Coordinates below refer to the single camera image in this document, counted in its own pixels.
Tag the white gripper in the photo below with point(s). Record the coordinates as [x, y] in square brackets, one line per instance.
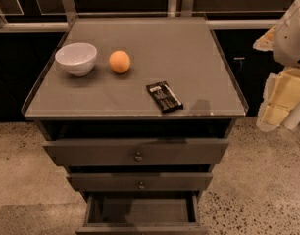
[291, 42]

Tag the black snack bar packet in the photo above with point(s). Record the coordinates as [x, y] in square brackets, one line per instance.
[164, 97]

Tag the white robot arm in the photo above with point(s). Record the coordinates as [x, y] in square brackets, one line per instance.
[281, 105]

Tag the orange fruit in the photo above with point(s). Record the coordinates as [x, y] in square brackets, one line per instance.
[119, 62]

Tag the white pipe leg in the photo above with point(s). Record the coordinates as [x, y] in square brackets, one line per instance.
[293, 119]

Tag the white ceramic bowl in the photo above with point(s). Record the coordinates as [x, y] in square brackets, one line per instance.
[77, 58]

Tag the grey drawer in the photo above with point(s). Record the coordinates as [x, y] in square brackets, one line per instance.
[142, 213]
[108, 152]
[115, 182]

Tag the metal rail frame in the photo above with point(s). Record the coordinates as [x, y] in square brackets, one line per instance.
[58, 15]

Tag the dark grey drawer cabinet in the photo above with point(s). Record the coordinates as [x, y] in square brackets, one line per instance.
[107, 105]

